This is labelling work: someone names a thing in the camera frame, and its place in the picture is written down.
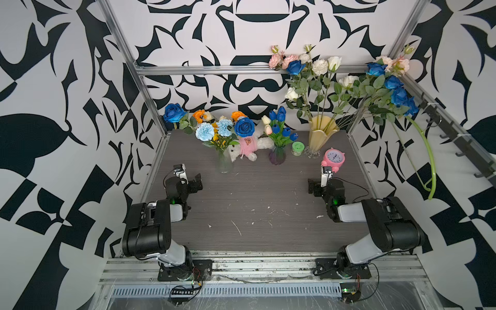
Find blue rose spray stem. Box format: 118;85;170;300
331;62;419;128

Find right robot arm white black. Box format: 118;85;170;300
307;179;425;280

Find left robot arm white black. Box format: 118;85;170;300
121;174;203;282

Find clear glass vase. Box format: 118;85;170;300
217;149;233;174

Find dark purple glass vase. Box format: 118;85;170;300
269;146;286;165

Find pink alarm clock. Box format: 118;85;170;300
321;148;346;173

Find small green cup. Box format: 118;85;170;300
291;142;306;156

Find blue orange mixed bouquet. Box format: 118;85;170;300
161;103;256;154

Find blue white tulip bunch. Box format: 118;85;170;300
262;107;298;147

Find white plush toy pink shirt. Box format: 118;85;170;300
228;131;275;162

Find white rose stems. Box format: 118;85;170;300
298;45;342;119

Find pink rose stem left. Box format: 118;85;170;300
268;45;299;70

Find pink rose stem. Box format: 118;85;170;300
375;45;416;78
268;45;299;70

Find pink rose stem right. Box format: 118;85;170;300
375;45;416;78

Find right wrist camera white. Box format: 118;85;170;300
320;166;333;187

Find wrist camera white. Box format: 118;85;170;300
173;164;189;184
320;166;333;187

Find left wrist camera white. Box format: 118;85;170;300
173;164;189;184

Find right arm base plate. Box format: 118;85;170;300
313;258;371;280

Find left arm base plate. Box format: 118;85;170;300
158;260;213;282

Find left controller board with wires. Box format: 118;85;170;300
168;282;203;306

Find controller board with wires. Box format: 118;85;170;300
341;274;381;304
168;282;203;306

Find right controller board with wires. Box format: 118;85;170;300
341;274;381;304

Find black hook rail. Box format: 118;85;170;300
420;92;495;187

